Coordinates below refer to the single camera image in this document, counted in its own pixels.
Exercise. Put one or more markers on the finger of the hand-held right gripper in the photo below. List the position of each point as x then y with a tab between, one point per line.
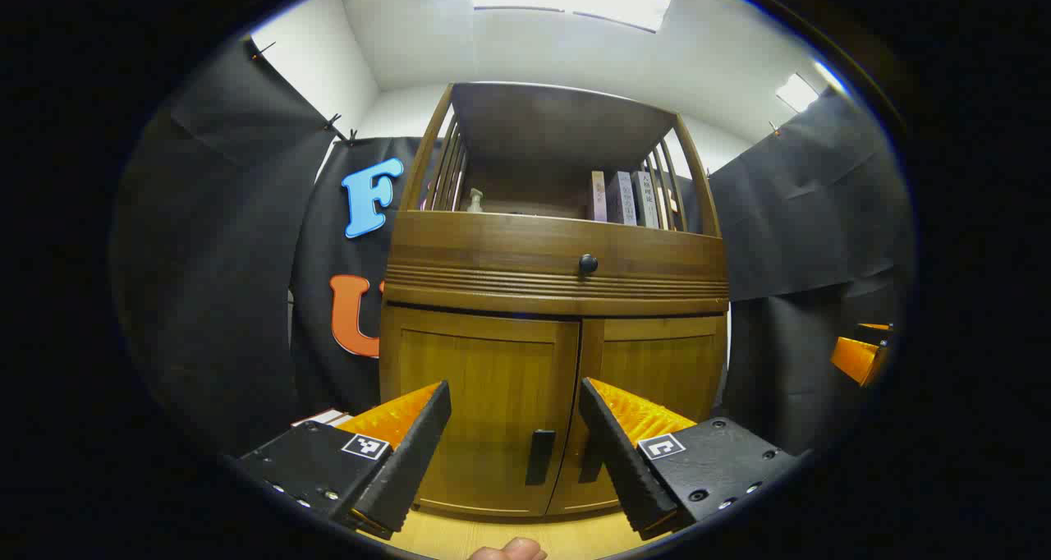
854	360
873	328

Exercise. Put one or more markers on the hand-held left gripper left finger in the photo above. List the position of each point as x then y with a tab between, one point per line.
410	461

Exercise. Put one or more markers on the wooden cabinet door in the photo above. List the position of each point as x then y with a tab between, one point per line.
476	379
665	363

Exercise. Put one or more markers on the pink upright shelf book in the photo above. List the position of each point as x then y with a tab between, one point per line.
598	196

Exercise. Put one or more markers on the purple-grey upright shelf book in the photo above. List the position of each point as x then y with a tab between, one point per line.
621	197

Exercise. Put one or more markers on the wooden double-door shoe cabinet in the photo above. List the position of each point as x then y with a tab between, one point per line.
558	125

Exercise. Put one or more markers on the black round drawer knob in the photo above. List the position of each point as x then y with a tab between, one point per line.
588	263

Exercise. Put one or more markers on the wooden cabinet drawer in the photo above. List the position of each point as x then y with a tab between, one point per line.
493	248

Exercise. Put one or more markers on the grey upright shelf book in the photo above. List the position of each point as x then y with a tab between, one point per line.
646	199

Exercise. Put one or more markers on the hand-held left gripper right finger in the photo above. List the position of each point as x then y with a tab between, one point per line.
624	461

